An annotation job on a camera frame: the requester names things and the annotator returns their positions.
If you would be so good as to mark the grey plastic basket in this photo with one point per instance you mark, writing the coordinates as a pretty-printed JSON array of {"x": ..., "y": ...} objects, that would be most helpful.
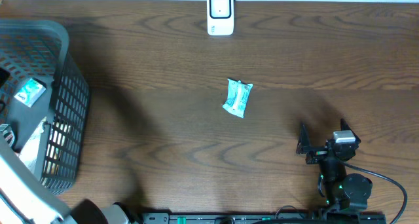
[{"x": 39, "y": 49}]

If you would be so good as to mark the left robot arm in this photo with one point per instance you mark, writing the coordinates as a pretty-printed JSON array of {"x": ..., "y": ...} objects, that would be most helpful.
[{"x": 30, "y": 202}]

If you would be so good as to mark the light green snack packet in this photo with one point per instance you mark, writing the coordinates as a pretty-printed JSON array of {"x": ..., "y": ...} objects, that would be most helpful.
[{"x": 237, "y": 97}]

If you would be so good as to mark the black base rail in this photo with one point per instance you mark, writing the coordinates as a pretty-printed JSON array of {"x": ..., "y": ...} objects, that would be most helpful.
[{"x": 284, "y": 217}]

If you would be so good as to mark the clear snack bag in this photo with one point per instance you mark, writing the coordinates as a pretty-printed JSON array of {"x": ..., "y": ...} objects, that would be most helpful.
[{"x": 28, "y": 154}]

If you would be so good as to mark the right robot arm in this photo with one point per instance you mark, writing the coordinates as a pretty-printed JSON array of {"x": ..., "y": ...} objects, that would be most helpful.
[{"x": 346, "y": 194}]

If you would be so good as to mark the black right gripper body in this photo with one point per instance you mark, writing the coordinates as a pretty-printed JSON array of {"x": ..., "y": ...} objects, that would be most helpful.
[{"x": 317, "y": 154}]

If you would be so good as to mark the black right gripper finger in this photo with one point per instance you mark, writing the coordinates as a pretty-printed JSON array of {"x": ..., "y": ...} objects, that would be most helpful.
[
  {"x": 303, "y": 144},
  {"x": 344, "y": 126}
]

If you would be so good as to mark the teal tissue pack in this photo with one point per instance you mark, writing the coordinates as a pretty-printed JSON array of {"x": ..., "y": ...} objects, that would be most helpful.
[{"x": 30, "y": 92}]

